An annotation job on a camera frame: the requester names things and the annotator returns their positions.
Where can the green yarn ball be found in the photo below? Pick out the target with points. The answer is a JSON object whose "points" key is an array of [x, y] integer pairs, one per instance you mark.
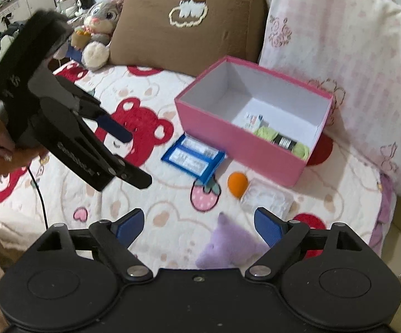
{"points": [[296, 148]]}

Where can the white tissue pack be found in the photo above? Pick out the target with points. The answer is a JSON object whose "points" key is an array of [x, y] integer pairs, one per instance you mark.
{"points": [[253, 122]]}

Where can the grey bunny plush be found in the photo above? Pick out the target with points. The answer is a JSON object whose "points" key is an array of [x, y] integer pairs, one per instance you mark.
{"points": [[90, 41]]}

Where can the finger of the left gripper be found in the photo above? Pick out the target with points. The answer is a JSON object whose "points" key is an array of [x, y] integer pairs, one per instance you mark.
{"points": [[67, 136], [90, 108]]}

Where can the purple plush toy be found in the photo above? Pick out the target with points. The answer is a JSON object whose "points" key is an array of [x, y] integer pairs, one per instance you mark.
{"points": [[230, 246]]}

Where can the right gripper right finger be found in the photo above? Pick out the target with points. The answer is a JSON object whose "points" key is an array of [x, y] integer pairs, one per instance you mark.
{"points": [[284, 241]]}

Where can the pink cardboard box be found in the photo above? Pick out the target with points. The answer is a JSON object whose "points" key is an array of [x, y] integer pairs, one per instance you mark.
{"points": [[212, 107]]}

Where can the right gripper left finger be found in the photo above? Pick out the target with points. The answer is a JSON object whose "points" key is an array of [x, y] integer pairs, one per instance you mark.
{"points": [[113, 240]]}

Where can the clear plastic floss box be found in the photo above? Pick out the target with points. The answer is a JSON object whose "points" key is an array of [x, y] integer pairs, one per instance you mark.
{"points": [[260, 194]]}

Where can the blue wet wipes pack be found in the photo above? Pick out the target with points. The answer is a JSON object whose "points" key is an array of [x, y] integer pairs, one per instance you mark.
{"points": [[194, 157]]}

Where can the person's left hand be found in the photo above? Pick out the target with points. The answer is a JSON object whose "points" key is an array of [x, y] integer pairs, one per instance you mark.
{"points": [[12, 158]]}

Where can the pink checkered pillow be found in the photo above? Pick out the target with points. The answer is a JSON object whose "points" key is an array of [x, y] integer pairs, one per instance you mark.
{"points": [[351, 48]]}

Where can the brown embroidered pillow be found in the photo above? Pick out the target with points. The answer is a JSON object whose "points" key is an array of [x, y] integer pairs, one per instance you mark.
{"points": [[187, 36]]}

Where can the orange makeup sponge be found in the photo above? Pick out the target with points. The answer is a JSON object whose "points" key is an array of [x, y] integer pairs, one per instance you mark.
{"points": [[237, 184]]}

